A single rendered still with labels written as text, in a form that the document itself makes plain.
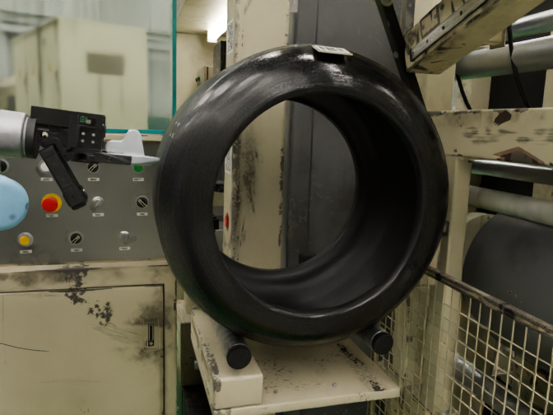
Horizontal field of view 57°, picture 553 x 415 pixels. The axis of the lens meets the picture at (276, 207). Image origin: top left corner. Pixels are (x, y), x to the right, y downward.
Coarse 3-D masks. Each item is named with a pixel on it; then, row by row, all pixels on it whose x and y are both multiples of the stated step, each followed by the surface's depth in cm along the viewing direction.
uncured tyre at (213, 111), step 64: (256, 64) 83; (320, 64) 84; (192, 128) 81; (384, 128) 112; (192, 192) 81; (384, 192) 118; (192, 256) 83; (320, 256) 119; (384, 256) 112; (256, 320) 88; (320, 320) 90
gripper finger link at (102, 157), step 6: (84, 156) 84; (90, 156) 82; (96, 156) 83; (102, 156) 83; (108, 156) 83; (114, 156) 84; (120, 156) 85; (126, 156) 85; (102, 162) 83; (108, 162) 83; (114, 162) 84; (120, 162) 84; (126, 162) 85
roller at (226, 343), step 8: (216, 328) 100; (224, 328) 97; (216, 336) 99; (224, 336) 94; (232, 336) 93; (240, 336) 94; (224, 344) 92; (232, 344) 90; (240, 344) 89; (224, 352) 91; (232, 352) 88; (240, 352) 89; (248, 352) 89; (232, 360) 89; (240, 360) 89; (248, 360) 89; (240, 368) 90
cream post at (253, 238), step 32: (256, 0) 116; (288, 0) 118; (256, 32) 117; (288, 32) 120; (256, 128) 121; (256, 160) 122; (224, 192) 133; (256, 192) 123; (224, 224) 133; (256, 224) 125; (256, 256) 126
